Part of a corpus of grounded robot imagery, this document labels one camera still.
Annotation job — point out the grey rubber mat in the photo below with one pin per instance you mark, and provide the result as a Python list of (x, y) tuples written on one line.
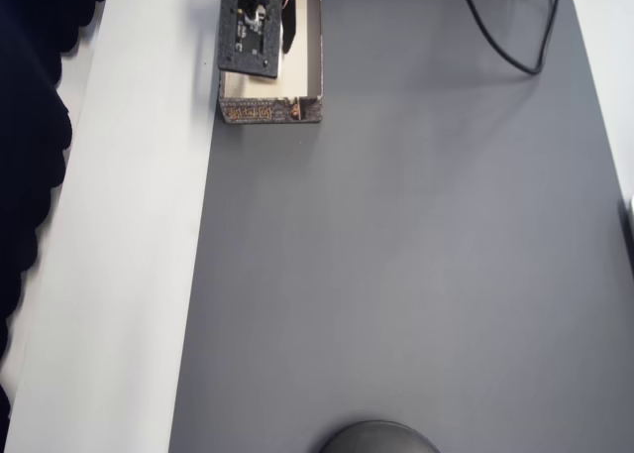
[(396, 274)]

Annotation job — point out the printed cardboard box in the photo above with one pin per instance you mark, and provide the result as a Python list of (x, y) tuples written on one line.
[(270, 111)]

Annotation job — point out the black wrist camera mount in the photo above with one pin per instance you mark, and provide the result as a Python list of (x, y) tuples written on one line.
[(267, 51)]

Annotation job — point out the dark blue curtain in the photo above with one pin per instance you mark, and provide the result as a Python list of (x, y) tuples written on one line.
[(25, 126)]

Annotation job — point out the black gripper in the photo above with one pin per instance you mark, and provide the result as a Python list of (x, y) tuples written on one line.
[(290, 29)]

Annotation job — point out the black round object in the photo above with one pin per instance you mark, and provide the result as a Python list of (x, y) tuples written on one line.
[(376, 440)]

